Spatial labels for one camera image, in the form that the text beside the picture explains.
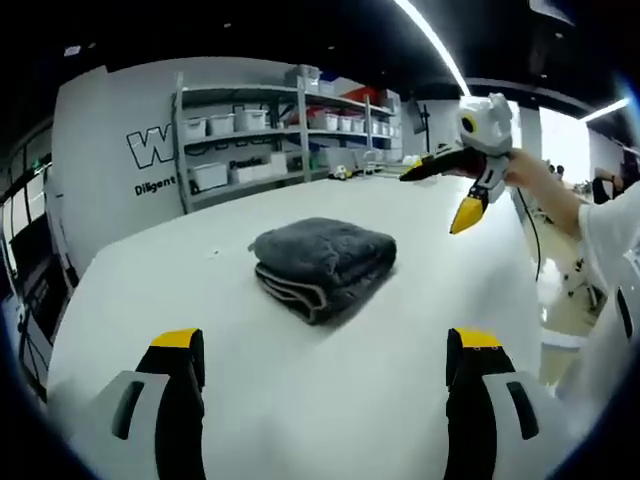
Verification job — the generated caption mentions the dark grey towel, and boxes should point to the dark grey towel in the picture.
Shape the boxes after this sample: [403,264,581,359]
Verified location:
[247,216,398,327]

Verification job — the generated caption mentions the person's right hand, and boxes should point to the person's right hand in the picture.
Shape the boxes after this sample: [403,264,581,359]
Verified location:
[502,148,542,191]

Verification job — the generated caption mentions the black monitor stand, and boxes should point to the black monitor stand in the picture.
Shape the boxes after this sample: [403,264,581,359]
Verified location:
[412,98,432,152]

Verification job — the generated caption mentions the long ceiling light strip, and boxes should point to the long ceiling light strip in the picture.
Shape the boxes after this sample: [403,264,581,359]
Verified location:
[391,0,474,97]

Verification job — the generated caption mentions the short ceiling light strip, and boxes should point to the short ceiling light strip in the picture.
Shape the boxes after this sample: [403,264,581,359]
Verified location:
[581,96,632,123]

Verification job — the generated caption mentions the white chair base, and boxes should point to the white chair base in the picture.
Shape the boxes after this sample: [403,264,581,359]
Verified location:
[558,255,609,315]

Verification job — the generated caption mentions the grey metal shelving rack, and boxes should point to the grey metal shelving rack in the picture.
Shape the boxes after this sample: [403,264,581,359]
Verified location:
[171,63,402,214]

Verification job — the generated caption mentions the dark equipment rack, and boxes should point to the dark equipment rack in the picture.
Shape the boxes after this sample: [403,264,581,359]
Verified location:
[0,149,81,361]

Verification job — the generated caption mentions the group of white storage bins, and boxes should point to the group of white storage bins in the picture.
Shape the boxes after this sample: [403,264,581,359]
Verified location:
[180,64,401,191]

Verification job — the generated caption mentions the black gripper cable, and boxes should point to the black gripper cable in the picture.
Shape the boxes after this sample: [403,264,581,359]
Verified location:
[514,187,545,284]

